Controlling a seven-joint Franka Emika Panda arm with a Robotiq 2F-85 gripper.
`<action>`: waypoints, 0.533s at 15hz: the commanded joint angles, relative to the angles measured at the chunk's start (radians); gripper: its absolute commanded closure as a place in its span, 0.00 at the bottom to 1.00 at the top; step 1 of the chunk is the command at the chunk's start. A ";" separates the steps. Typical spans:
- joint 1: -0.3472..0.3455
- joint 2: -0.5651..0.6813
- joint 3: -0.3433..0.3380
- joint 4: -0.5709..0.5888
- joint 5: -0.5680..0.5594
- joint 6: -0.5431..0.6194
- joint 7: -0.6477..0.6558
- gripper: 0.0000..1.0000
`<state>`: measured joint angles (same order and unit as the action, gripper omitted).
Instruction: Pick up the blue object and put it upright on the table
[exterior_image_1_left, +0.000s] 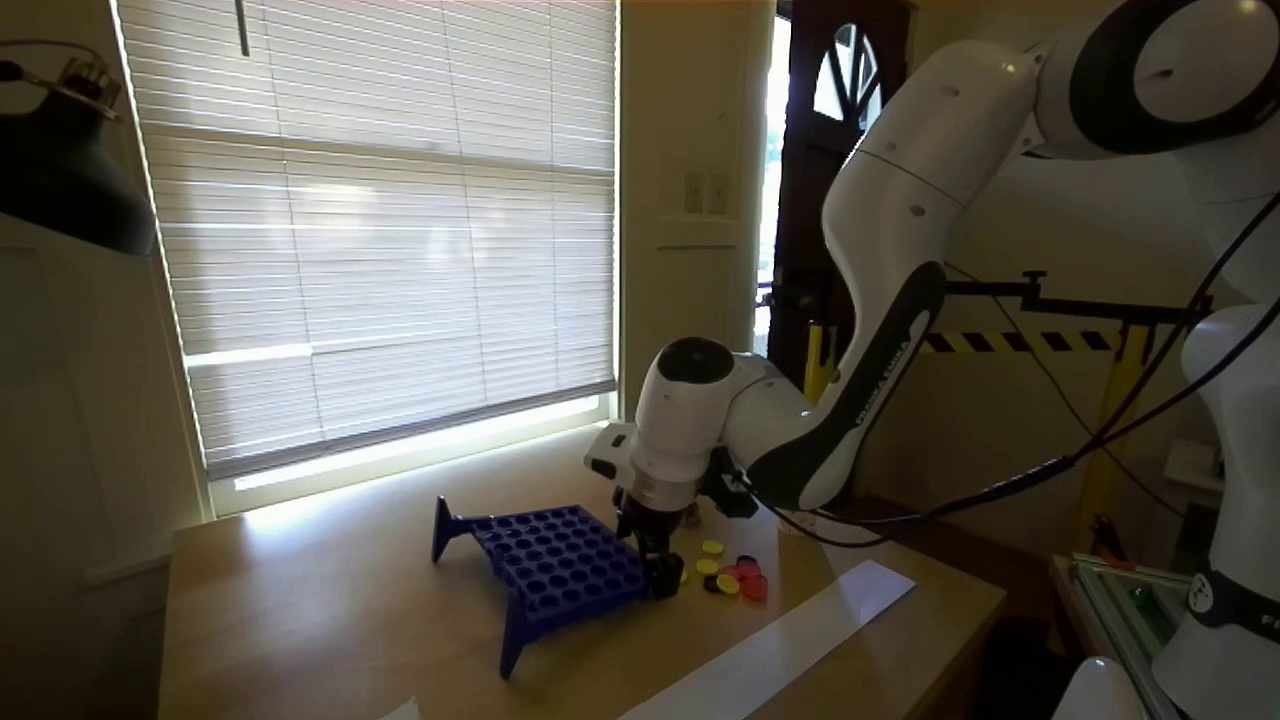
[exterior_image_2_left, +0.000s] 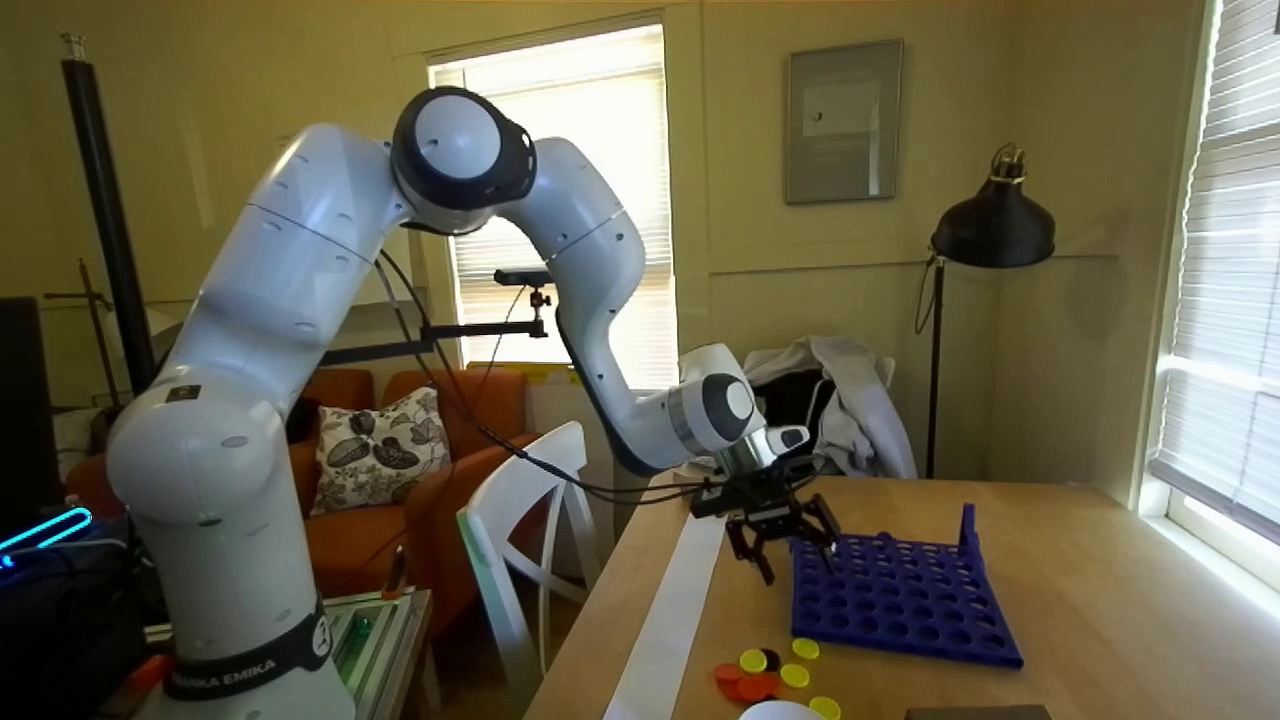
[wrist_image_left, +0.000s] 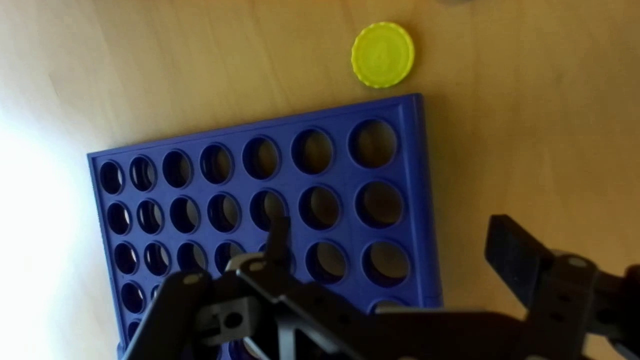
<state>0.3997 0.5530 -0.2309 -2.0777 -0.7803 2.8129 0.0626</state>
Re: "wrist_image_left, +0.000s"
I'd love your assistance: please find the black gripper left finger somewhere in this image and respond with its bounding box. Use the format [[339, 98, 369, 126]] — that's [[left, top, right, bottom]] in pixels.
[[119, 213, 376, 360]]

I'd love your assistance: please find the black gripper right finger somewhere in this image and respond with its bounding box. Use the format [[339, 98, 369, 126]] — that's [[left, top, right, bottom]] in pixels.
[[484, 211, 640, 360]]

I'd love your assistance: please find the blue plastic game grid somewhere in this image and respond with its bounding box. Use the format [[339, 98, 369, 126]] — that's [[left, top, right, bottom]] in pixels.
[[87, 92, 447, 360]]

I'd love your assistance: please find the yellow game disc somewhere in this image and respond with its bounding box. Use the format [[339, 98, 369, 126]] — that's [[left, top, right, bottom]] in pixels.
[[350, 20, 419, 92]]

